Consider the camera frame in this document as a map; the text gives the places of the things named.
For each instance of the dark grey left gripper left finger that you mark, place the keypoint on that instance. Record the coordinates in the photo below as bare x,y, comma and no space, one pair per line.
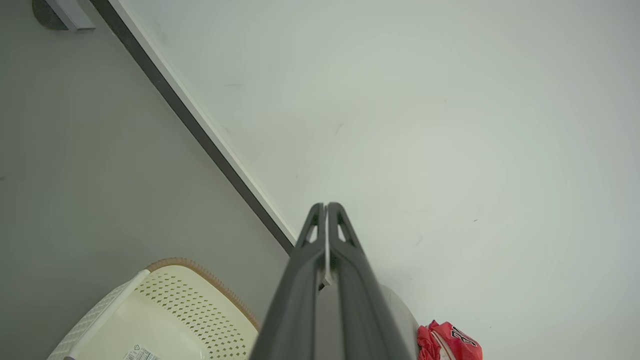
292,310

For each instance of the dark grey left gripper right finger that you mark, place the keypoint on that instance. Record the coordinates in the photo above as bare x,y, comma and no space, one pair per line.
367,320

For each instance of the red basketball jersey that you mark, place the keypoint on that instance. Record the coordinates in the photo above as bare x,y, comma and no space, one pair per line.
450,345

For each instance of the beige perforated laundry basket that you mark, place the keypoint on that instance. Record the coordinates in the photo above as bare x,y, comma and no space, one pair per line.
170,315

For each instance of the white printed basket sticker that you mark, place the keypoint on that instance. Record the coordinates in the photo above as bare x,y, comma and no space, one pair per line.
141,353

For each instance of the dark grey baseboard strip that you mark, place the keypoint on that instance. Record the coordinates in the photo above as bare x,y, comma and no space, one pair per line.
202,135

